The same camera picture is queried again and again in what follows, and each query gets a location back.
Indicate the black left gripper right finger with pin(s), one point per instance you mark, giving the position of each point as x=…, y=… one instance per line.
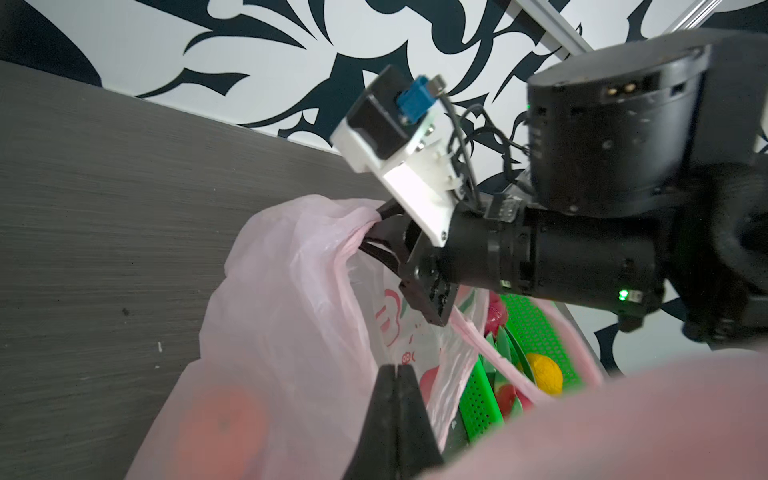
x=416, y=447

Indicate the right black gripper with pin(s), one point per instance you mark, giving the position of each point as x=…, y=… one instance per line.
x=607, y=264

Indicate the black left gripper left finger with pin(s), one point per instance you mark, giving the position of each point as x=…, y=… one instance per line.
x=375, y=456

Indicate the pink plastic bag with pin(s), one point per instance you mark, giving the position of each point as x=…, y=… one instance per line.
x=303, y=322

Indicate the red dragon fruit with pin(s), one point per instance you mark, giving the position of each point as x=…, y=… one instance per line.
x=497, y=315

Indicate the orange fruit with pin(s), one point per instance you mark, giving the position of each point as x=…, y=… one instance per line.
x=547, y=374

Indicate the round orange tangerine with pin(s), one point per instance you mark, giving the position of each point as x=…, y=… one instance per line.
x=219, y=436

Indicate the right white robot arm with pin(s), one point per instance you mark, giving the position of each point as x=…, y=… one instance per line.
x=642, y=172

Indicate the green plastic basket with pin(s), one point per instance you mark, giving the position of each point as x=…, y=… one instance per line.
x=528, y=330

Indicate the aluminium frame rail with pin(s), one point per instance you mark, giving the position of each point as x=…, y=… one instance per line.
x=554, y=24

